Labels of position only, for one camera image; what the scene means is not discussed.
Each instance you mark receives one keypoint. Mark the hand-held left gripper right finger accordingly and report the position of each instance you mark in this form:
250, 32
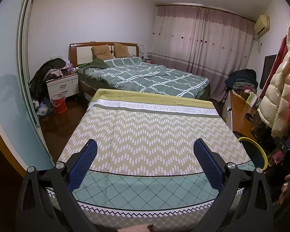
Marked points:
207, 165

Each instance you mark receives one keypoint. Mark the person's pink clothing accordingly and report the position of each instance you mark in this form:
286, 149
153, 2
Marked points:
135, 229

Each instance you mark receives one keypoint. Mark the wall air conditioner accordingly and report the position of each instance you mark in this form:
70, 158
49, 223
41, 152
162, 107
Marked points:
261, 25

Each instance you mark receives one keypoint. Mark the brown pillow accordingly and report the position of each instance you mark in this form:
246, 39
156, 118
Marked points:
122, 50
101, 52

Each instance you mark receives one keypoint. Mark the yellow rimmed trash bin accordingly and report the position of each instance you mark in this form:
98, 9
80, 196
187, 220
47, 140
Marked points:
255, 153

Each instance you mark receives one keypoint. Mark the sliding wardrobe door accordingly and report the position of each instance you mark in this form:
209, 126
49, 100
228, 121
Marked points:
12, 89

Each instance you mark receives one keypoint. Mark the small green and white box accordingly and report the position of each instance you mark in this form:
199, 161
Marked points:
252, 99

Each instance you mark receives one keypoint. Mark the white nightstand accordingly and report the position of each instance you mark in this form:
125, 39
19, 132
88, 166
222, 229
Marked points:
62, 85

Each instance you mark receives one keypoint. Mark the person's right hand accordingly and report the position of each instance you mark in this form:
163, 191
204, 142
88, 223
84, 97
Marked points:
284, 193

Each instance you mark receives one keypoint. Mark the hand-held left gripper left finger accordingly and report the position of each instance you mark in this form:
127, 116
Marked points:
83, 164

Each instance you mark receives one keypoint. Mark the dark green cloth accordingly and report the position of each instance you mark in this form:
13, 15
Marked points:
98, 64

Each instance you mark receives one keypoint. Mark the red bucket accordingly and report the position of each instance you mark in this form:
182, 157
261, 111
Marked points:
59, 104

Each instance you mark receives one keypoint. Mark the green checked duvet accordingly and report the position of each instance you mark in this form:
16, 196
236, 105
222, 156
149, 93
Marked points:
145, 77

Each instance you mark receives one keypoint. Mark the black television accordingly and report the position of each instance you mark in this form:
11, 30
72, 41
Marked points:
268, 71

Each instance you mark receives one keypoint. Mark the wooden desk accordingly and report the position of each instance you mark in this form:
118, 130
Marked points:
239, 116

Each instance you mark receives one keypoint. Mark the dark jacket pile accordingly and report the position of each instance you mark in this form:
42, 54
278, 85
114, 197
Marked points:
44, 73

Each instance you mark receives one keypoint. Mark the pile of clothes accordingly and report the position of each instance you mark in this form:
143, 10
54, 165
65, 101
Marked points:
243, 79

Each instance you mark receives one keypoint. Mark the plastic clutter on floor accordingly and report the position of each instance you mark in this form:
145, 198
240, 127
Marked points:
43, 107

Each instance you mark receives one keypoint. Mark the wooden bed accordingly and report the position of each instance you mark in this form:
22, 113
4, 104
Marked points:
82, 50

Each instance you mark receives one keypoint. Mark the pink curtain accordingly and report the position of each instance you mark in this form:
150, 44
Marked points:
200, 46

